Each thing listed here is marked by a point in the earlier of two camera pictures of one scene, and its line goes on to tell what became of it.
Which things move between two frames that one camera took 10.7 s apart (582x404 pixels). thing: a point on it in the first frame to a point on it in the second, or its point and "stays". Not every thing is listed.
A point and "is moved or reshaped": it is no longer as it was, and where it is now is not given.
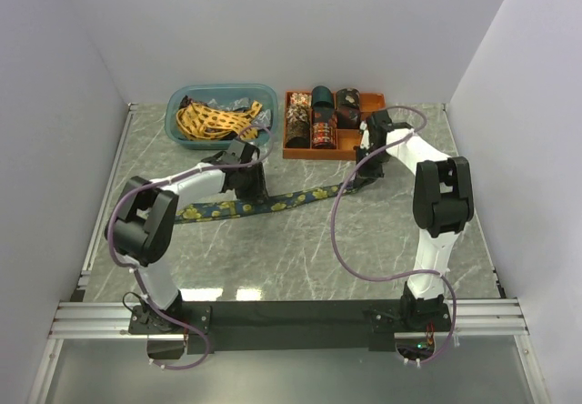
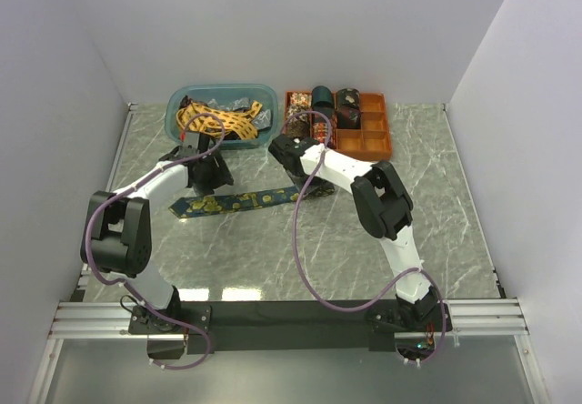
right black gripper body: x=372 y=169 to x=300 y=182
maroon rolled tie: x=348 y=118 stays
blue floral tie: x=227 y=209 is moved or reshaped
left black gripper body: x=252 y=184 to x=215 y=174
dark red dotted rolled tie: x=322 y=115 stays
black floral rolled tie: x=348 y=96 stays
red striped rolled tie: x=324 y=136 stays
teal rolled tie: x=322 y=100 stays
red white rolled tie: x=300 y=100 stays
